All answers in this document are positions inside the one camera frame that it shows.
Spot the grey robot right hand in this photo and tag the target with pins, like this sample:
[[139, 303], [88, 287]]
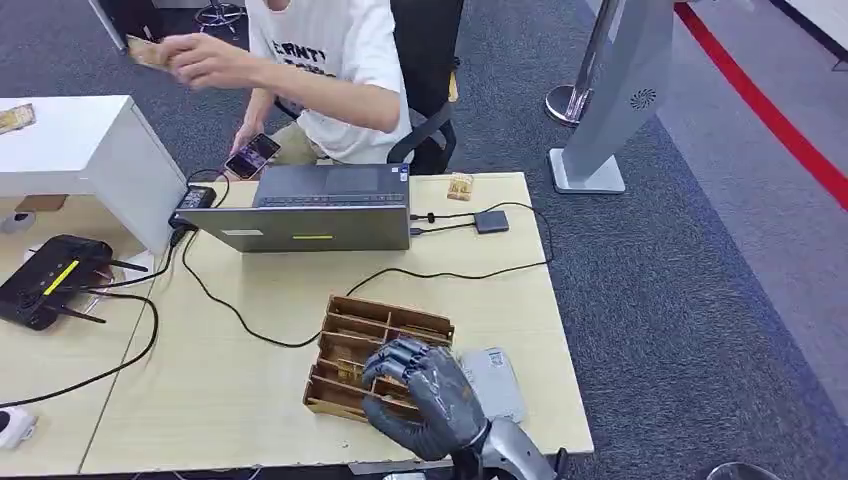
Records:
[[440, 404]]

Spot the chrome stool base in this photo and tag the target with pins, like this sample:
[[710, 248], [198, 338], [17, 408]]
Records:
[[220, 13]]

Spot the white cabinet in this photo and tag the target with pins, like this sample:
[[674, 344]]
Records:
[[66, 146]]

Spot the wooden compartment card box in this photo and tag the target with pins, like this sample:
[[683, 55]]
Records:
[[358, 324]]

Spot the black router with antennas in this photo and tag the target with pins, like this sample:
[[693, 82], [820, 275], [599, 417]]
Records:
[[46, 278]]

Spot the chrome stanchion post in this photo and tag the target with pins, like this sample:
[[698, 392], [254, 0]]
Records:
[[566, 104]]

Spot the black laptop power adapter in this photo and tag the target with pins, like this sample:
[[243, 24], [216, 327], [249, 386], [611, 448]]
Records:
[[197, 198]]

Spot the silver kiosk stand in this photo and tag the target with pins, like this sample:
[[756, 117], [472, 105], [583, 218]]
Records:
[[616, 99]]

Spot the yellow printed card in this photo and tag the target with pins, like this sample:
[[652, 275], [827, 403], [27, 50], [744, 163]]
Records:
[[142, 53]]

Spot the white power strip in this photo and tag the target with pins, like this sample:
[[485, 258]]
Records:
[[14, 428]]

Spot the grey flat power bank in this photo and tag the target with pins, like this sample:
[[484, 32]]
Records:
[[493, 384]]

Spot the person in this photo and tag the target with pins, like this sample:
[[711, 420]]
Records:
[[344, 46]]

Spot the small black hub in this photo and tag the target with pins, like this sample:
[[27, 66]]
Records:
[[491, 222]]

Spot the smartphone with lit screen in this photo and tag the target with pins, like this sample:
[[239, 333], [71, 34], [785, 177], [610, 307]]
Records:
[[252, 156]]

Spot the red floor tape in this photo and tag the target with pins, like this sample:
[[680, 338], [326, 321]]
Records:
[[762, 106]]

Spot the person's left hand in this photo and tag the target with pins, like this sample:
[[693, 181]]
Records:
[[205, 61]]

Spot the small tan card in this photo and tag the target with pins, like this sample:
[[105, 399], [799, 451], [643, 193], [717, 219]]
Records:
[[460, 187]]

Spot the grey laptop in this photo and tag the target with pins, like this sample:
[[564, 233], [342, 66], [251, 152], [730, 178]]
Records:
[[298, 228]]

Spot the person's right hand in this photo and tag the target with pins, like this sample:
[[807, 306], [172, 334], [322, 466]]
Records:
[[245, 136]]

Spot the black bag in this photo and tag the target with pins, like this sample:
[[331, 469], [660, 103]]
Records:
[[132, 16]]

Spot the black office chair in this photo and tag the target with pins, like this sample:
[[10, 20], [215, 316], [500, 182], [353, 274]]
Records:
[[430, 40]]

